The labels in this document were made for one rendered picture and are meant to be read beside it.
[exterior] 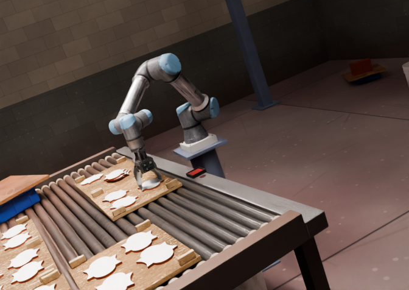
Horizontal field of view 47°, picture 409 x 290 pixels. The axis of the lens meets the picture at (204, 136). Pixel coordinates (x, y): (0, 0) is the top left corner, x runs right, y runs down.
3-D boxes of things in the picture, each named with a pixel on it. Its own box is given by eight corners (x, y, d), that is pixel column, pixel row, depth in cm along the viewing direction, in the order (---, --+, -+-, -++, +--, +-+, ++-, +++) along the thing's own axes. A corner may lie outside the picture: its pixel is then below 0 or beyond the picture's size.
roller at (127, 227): (71, 180, 314) (68, 173, 313) (206, 286, 142) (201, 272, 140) (64, 183, 313) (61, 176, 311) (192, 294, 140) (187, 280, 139)
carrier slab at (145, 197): (152, 172, 254) (151, 169, 253) (182, 185, 217) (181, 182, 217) (91, 201, 241) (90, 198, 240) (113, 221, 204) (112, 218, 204)
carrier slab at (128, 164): (128, 161, 291) (127, 159, 291) (152, 171, 255) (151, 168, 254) (75, 186, 278) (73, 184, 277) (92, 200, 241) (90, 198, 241)
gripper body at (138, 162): (142, 175, 218) (133, 152, 214) (136, 172, 225) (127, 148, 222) (157, 168, 220) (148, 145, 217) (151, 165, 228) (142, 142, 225)
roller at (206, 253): (85, 173, 318) (82, 166, 317) (233, 268, 146) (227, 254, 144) (78, 176, 316) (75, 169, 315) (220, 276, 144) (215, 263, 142)
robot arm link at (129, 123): (137, 111, 218) (127, 117, 211) (145, 133, 221) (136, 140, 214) (124, 114, 222) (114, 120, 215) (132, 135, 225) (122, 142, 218)
